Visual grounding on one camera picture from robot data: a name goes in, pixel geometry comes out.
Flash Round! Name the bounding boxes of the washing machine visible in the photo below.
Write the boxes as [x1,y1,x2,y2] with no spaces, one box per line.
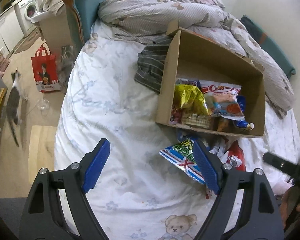
[13,0,38,37]

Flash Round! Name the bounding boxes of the striped dark cloth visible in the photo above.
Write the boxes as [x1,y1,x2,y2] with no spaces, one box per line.
[134,36,173,94]

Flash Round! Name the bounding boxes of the union jack snack bag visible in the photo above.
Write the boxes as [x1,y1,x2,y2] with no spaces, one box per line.
[159,137,205,185]

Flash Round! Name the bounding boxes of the yellow chips bag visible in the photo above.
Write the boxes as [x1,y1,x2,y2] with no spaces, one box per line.
[173,84,212,116]

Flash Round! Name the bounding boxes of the beige wafer snack pack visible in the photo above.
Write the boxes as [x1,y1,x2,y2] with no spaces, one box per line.
[180,113,215,129]

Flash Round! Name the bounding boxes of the white floral bed sheet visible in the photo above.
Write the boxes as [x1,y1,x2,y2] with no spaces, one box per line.
[53,18,300,240]

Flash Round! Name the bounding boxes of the cat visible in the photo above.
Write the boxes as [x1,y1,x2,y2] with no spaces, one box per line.
[6,69,28,147]

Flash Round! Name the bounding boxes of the red shopping bag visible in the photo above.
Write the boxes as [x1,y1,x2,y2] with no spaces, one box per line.
[31,42,61,93]

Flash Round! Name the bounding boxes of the teal cushion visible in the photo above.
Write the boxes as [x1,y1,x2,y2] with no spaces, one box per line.
[62,0,104,53]

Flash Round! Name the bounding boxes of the cardboard box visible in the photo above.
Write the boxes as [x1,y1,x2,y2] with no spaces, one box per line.
[155,20,266,137]

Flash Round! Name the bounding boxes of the light blue snack bag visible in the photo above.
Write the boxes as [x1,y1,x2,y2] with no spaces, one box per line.
[199,80,241,120]

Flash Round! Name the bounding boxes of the beige checkered quilt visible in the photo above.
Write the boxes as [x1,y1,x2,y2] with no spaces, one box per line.
[98,0,295,114]

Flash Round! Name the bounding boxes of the pink cartoon snack bag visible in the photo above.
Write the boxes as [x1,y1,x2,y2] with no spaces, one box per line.
[170,105,183,125]

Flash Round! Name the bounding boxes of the red snack bag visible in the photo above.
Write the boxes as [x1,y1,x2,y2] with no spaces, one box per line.
[221,140,246,171]

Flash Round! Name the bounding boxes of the teal pillow by wall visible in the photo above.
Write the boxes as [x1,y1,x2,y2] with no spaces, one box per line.
[240,15,296,79]

